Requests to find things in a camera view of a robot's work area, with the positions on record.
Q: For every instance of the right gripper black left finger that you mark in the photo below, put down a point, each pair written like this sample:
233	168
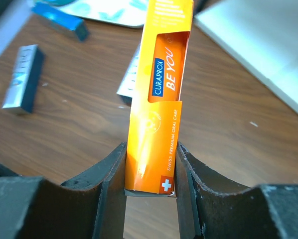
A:
90	205

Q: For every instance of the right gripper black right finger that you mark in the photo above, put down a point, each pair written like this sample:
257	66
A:
211	206

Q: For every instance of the orange Curaprox box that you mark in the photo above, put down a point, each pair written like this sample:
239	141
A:
156	106

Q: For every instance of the blue silver R&O toothpaste box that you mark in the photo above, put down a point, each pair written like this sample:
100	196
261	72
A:
67	24

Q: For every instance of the cream three tier shelf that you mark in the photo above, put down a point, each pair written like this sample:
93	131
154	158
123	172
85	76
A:
262	35

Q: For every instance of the leaf patterned serving tray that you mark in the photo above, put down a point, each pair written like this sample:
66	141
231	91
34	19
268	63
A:
127	13

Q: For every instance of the teal dotted plate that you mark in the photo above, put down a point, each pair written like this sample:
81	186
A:
59	2

